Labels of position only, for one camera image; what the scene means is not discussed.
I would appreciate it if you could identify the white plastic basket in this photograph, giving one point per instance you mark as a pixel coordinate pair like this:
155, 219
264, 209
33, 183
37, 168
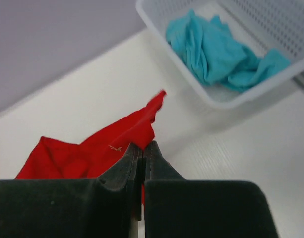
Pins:
260, 24

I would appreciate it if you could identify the red t shirt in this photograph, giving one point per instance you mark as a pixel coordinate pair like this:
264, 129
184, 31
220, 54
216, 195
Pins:
55, 159

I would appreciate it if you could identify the teal t shirt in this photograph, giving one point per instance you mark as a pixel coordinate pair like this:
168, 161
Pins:
215, 57

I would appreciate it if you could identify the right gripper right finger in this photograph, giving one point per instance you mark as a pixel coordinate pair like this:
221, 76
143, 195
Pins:
179, 208

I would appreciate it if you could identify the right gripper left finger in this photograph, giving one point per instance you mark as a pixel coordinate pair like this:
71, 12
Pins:
108, 206

